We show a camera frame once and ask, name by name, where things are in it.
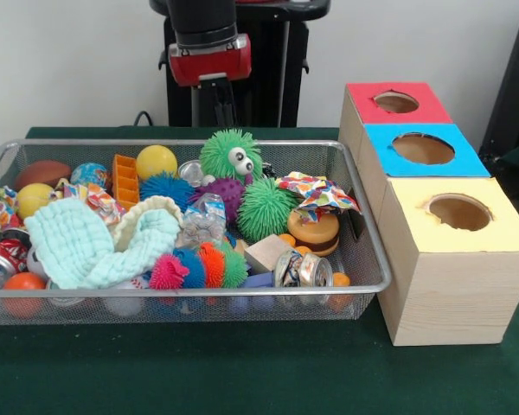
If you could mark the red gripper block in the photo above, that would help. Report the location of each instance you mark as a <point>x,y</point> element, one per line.
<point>212,65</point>

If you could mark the green fuzzy toy with eyes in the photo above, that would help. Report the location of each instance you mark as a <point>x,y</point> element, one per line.
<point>220,151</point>

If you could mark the white multicolour dotted cloth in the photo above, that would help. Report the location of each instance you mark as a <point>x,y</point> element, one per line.
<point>324,192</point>

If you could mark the multicolour zigzag cloth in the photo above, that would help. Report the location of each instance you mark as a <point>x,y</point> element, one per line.
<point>99,201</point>

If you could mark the wooden box with three holes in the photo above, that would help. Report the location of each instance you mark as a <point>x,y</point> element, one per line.
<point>458,294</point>

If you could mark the yellow ball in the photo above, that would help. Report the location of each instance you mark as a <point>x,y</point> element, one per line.
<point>156,162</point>

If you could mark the blue spiky ball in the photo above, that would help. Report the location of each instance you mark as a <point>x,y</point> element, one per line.
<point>168,188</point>

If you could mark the green fuzzy ball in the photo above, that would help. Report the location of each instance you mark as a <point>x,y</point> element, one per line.
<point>264,209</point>

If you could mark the foam burger toy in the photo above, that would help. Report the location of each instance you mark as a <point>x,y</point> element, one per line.
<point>313,238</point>

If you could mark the multicolour fuzzy caterpillar toy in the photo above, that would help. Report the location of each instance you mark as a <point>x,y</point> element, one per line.
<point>199,268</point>

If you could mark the crushed drink can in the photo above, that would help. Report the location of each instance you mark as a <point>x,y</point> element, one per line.
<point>303,268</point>

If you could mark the mint green cloth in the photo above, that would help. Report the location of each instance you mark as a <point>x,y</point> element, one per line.
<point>73,246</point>

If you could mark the black chair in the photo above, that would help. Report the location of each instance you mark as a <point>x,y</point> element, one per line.
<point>514,86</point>

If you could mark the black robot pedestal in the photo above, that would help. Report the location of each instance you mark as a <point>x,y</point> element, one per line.
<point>268,65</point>

